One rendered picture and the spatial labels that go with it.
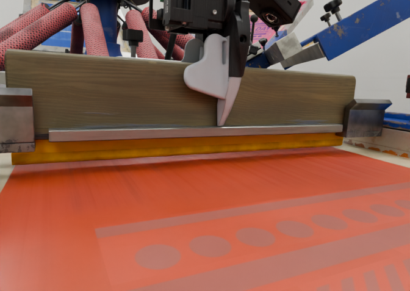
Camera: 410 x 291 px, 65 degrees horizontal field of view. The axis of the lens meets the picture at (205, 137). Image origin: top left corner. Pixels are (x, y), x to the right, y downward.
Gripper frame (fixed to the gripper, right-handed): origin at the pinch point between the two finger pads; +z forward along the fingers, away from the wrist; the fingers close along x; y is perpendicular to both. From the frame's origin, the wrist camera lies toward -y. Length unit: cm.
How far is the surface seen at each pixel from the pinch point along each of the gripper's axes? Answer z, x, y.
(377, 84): -7, -127, -200
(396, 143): 3.8, 5.0, -25.3
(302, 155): 5.4, 1.8, -11.7
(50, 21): -17, -64, 16
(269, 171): 5.4, 6.7, -2.9
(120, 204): 5.3, 10.7, 12.9
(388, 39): -38, -123, -200
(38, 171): 5.3, 0.7, 18.3
